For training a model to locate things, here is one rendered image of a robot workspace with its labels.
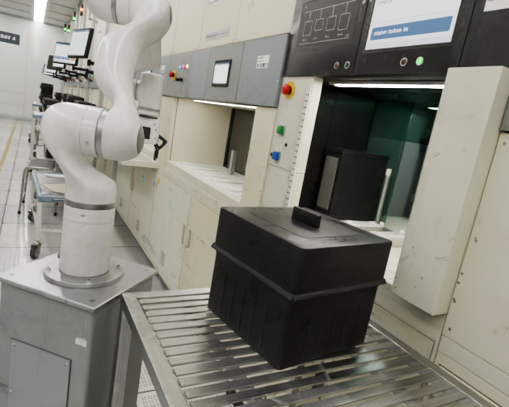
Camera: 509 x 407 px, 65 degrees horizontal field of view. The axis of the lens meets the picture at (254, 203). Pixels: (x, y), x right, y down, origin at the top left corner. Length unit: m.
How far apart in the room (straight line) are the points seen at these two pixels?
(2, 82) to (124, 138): 13.59
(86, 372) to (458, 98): 1.02
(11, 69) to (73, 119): 13.52
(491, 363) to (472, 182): 0.37
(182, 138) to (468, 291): 2.25
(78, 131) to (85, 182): 0.12
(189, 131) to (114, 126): 1.91
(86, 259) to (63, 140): 0.29
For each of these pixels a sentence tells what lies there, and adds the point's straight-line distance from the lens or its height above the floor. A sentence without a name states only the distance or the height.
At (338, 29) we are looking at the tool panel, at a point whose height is 1.54.
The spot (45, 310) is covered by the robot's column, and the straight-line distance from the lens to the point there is 1.07.
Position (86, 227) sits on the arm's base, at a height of 0.90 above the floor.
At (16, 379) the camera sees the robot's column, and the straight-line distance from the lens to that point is 1.22.
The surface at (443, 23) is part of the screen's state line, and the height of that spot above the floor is 1.51.
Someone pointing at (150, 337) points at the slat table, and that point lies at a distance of 0.87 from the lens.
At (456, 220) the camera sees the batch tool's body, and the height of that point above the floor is 1.09.
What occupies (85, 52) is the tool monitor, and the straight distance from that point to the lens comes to 4.12.
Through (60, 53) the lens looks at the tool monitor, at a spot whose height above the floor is 1.62.
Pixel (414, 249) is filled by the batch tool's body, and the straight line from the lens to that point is 1.00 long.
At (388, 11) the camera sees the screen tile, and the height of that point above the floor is 1.57.
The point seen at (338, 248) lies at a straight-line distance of 0.79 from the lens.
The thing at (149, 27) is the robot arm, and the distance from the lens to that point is 1.17.
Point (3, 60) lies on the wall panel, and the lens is 14.54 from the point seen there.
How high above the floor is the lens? 1.22
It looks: 11 degrees down
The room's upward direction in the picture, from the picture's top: 10 degrees clockwise
